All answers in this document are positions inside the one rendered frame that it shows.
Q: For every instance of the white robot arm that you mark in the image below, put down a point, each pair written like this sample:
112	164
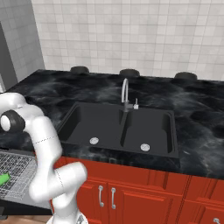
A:
43	140

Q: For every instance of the red narrow cupboard door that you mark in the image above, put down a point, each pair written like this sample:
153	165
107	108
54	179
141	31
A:
91	205

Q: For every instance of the red wide cupboard door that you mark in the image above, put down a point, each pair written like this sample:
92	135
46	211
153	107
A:
145	207

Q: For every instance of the black double sink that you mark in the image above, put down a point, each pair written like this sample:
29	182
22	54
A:
102	122

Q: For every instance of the silver tap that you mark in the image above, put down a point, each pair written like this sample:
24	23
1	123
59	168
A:
125	96

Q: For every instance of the dark round stool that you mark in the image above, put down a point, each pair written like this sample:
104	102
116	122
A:
185	76
129	72
79	69

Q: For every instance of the red panel under sink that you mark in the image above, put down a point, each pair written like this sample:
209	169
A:
128	173

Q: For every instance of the green item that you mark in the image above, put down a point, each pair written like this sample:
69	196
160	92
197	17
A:
3	178

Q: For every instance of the red drawer front with knob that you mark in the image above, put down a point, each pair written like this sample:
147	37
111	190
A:
198	213

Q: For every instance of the silver drawer knob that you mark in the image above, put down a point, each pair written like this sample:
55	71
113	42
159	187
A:
216	220

